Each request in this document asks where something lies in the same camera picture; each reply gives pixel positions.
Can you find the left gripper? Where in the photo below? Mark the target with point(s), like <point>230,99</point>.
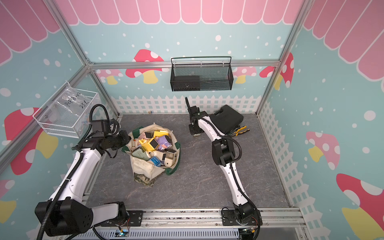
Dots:
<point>125,138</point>

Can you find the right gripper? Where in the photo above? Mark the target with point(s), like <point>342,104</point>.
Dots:
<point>192,131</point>

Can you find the beige canvas tote bag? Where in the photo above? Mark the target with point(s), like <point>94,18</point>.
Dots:
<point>145,172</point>

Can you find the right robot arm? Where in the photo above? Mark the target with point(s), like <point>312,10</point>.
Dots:
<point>225,153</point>

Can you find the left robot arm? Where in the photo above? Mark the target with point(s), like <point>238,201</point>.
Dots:
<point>64,213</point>

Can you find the green pencil sharpener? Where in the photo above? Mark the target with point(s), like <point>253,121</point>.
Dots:
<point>141,154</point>

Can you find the pink pencil sharpener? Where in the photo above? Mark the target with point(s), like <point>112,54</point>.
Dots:
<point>146,135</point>

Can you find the purple pencil sharpener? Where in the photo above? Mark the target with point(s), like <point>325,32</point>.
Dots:
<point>164,142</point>

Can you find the yellow flat pencil sharpener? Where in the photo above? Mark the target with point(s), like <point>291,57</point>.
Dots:
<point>160,133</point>

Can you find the cream pencil sharpener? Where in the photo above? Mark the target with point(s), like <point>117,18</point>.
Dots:
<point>170,158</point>

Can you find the blue pencil sharpener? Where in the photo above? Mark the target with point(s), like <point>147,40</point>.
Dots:
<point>156,161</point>

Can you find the black plastic tool case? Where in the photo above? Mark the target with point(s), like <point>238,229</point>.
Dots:
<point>226,119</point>

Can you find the clear plastic bag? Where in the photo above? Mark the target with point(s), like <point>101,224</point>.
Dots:
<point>68,110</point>

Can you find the yellow handled pliers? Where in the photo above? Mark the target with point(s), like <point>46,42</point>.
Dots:
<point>239,131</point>

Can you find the white wire basket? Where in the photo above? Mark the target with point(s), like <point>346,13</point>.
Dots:
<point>41,118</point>

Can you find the black wire mesh basket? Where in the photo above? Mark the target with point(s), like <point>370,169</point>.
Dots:
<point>201,74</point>

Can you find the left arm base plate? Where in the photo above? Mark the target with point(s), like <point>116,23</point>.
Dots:
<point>130,219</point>

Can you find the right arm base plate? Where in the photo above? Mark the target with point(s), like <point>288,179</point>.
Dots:
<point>230,218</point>

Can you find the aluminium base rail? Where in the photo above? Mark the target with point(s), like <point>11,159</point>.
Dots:
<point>204,224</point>

